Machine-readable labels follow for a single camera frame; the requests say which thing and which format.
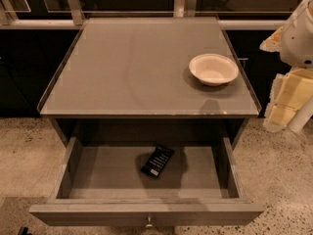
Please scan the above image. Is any white paper bowl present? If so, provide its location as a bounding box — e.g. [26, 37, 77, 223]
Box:
[189, 54, 239, 86]

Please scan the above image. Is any metal railing frame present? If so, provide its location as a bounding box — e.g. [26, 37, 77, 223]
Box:
[0, 0, 302, 30]

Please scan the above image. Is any open grey top drawer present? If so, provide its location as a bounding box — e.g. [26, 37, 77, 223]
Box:
[29, 138, 263, 226]

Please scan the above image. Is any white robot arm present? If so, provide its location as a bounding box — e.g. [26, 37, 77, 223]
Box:
[260, 0, 313, 132]

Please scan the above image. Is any black rxbar chocolate wrapper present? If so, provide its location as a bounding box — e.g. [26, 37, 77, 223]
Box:
[141, 145, 174, 178]

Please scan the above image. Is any round metal drawer knob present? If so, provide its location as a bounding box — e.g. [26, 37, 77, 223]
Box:
[145, 216, 154, 228]

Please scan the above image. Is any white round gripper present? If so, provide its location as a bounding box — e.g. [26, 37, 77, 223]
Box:
[259, 0, 313, 133]

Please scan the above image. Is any black object at floor edge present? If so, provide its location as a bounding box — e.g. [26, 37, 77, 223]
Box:
[18, 227, 32, 235]

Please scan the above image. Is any grey cabinet with glass top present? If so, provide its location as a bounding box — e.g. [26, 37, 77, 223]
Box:
[36, 16, 262, 149]

